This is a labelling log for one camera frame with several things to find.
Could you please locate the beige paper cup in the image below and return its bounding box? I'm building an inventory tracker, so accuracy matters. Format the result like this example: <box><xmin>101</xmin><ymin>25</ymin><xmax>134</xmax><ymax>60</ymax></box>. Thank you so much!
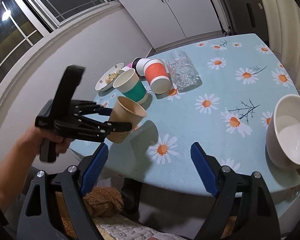
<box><xmin>107</xmin><ymin>96</ymin><xmax>147</xmax><ymax>144</ymax></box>

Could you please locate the person's left forearm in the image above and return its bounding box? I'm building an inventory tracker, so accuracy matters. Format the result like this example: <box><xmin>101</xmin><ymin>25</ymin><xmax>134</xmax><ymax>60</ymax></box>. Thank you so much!
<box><xmin>0</xmin><ymin>140</ymin><xmax>40</xmax><ymax>213</ymax></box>

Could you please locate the green sleeve paper cup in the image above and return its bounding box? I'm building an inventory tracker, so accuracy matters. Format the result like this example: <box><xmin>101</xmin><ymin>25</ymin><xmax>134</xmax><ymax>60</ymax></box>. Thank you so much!
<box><xmin>113</xmin><ymin>69</ymin><xmax>148</xmax><ymax>104</ymax></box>

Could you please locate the pink sleeve paper cup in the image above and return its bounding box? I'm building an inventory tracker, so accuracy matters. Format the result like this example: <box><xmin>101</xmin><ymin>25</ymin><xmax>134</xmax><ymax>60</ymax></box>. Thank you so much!
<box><xmin>121</xmin><ymin>63</ymin><xmax>132</xmax><ymax>72</ymax></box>

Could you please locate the black sleeve paper cup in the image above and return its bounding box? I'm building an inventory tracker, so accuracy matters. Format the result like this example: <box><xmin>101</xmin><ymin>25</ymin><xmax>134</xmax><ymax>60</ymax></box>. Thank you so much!
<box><xmin>132</xmin><ymin>57</ymin><xmax>151</xmax><ymax>77</ymax></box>

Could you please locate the orange sleeve paper cup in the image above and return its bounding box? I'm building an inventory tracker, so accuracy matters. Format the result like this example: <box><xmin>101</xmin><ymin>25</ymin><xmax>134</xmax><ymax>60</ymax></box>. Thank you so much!
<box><xmin>143</xmin><ymin>59</ymin><xmax>171</xmax><ymax>94</ymax></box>

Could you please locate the person's left hand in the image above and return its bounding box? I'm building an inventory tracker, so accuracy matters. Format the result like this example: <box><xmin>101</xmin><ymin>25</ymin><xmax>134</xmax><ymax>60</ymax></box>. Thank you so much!
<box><xmin>21</xmin><ymin>126</ymin><xmax>74</xmax><ymax>160</ymax></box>

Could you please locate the person's right hand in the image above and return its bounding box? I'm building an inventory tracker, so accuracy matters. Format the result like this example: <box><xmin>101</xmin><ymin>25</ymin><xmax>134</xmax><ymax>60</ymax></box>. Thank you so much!
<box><xmin>148</xmin><ymin>234</ymin><xmax>174</xmax><ymax>240</ymax></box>

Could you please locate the white floral snack dish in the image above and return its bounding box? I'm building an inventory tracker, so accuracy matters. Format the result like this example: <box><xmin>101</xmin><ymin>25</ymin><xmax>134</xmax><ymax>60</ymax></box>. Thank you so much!
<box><xmin>95</xmin><ymin>62</ymin><xmax>125</xmax><ymax>92</ymax></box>

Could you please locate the white quilted cushion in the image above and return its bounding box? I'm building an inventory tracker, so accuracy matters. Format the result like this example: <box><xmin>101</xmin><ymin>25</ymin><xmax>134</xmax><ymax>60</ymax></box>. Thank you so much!
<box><xmin>93</xmin><ymin>215</ymin><xmax>184</xmax><ymax>240</ymax></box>

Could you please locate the beige ceramic mug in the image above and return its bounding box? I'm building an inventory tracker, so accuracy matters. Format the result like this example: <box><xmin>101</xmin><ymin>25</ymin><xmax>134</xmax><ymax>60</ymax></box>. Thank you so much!
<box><xmin>266</xmin><ymin>94</ymin><xmax>300</xmax><ymax>176</ymax></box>

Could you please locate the clear cut glass tumbler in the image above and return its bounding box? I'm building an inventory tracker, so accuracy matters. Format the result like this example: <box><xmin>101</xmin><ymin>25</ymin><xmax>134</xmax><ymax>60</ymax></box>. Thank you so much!
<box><xmin>166</xmin><ymin>50</ymin><xmax>200</xmax><ymax>91</ymax></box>

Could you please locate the white framed window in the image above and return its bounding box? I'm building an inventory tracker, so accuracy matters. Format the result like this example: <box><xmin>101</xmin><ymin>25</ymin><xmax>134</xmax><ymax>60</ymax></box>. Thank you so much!
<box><xmin>0</xmin><ymin>0</ymin><xmax>115</xmax><ymax>84</ymax></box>

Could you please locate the white double-door cabinet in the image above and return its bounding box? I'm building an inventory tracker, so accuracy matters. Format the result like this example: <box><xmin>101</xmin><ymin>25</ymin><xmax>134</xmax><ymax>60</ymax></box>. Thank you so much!
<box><xmin>119</xmin><ymin>0</ymin><xmax>221</xmax><ymax>49</ymax></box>

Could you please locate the blue daisy tablecloth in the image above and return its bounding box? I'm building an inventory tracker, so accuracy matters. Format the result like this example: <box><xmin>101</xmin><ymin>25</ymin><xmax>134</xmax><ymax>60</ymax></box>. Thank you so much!
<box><xmin>101</xmin><ymin>34</ymin><xmax>300</xmax><ymax>196</ymax></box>

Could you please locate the white suitcase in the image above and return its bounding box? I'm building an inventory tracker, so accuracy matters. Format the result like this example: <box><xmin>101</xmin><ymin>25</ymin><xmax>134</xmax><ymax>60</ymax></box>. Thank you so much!
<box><xmin>211</xmin><ymin>0</ymin><xmax>231</xmax><ymax>35</ymax></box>

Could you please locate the dark grey suitcase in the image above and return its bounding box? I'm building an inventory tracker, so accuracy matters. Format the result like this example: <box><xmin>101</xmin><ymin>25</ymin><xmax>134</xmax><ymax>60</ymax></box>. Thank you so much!
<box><xmin>219</xmin><ymin>0</ymin><xmax>269</xmax><ymax>44</ymax></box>

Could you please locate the cream curtain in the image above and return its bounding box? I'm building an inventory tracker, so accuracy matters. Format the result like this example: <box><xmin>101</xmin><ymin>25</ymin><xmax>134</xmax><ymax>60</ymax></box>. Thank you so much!
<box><xmin>262</xmin><ymin>0</ymin><xmax>300</xmax><ymax>91</ymax></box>

